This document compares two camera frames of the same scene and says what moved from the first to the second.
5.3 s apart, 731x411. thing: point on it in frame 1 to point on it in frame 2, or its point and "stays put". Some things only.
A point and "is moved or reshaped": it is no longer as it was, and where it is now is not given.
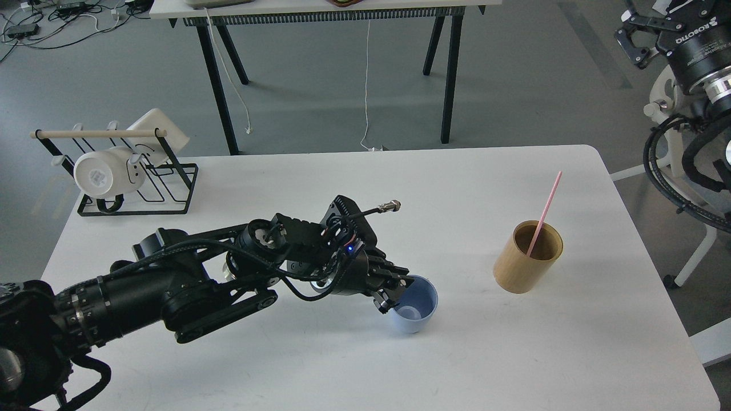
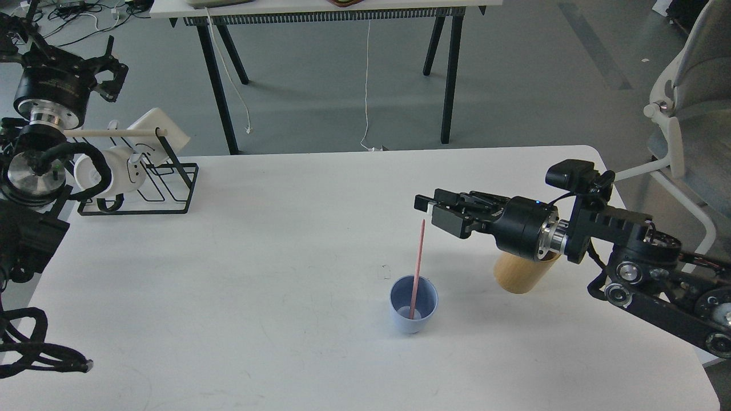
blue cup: (417, 302) stays put
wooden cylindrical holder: (518, 273) stays put
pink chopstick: (544, 215) is moved or reshaped
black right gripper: (694, 50) to (527, 228)
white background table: (322, 12) stays put
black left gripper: (363, 269) to (53, 86)
